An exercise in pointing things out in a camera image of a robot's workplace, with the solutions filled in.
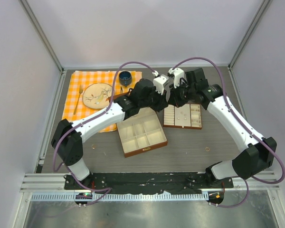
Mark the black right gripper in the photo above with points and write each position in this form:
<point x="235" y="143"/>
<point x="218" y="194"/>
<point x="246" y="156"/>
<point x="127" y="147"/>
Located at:
<point x="174" y="99"/>

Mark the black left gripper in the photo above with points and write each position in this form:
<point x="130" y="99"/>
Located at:
<point x="162" y="102"/>

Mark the brown jewelry box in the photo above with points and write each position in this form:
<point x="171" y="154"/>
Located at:
<point x="140" y="133"/>

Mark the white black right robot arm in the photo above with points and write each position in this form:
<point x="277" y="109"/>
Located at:
<point x="254" y="157"/>

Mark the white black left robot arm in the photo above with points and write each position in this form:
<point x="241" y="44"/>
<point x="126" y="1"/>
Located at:
<point x="134" y="112"/>

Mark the brown jewelry tray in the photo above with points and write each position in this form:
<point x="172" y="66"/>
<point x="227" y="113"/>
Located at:
<point x="171" y="113"/>

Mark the small dark blue cup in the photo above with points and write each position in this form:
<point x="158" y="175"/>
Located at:
<point x="125" y="78"/>

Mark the beige floral ceramic plate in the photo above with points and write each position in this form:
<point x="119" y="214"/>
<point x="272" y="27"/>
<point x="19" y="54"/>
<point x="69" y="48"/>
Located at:
<point x="96" y="95"/>

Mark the orange white checkered cloth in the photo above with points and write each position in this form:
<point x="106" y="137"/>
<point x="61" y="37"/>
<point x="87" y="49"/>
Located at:
<point x="87" y="78"/>

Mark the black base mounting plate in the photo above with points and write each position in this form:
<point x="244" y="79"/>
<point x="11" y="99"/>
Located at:
<point x="150" y="183"/>

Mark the white slotted cable duct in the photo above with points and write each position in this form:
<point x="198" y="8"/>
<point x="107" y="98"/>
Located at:
<point x="88" y="197"/>

